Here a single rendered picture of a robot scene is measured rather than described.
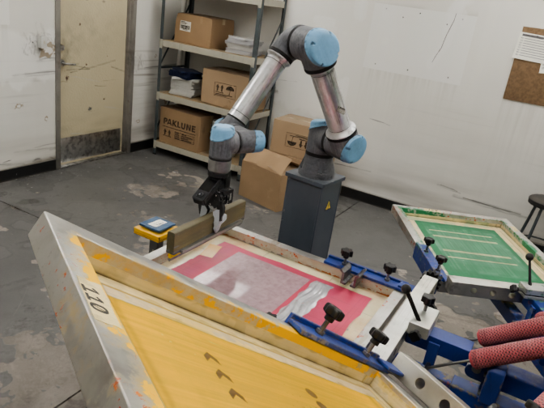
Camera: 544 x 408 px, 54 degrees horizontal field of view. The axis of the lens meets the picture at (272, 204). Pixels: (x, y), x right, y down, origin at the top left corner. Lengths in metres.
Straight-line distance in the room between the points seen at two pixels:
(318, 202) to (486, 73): 3.34
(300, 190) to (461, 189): 3.39
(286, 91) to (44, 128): 2.46
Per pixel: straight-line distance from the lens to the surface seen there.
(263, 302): 1.72
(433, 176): 5.45
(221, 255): 1.97
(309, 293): 1.80
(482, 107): 5.28
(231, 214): 1.90
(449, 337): 1.61
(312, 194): 2.15
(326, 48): 1.83
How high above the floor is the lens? 1.84
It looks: 21 degrees down
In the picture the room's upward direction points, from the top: 8 degrees clockwise
